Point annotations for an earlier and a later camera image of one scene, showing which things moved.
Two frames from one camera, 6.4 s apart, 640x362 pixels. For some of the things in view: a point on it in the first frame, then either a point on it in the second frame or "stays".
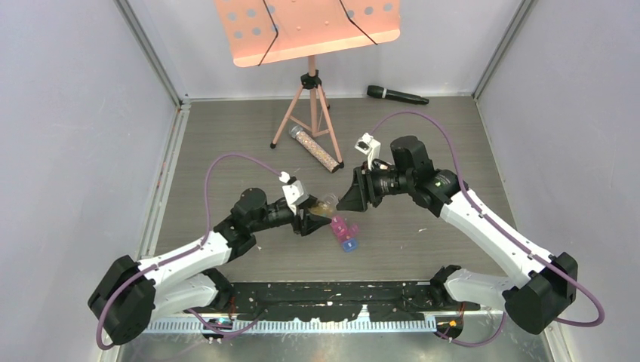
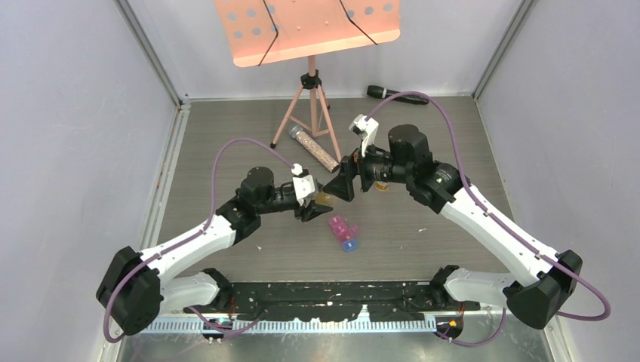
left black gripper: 308,222 -> 306,212
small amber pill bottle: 325,206 stays
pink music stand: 266,32 stays
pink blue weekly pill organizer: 346,233 stays
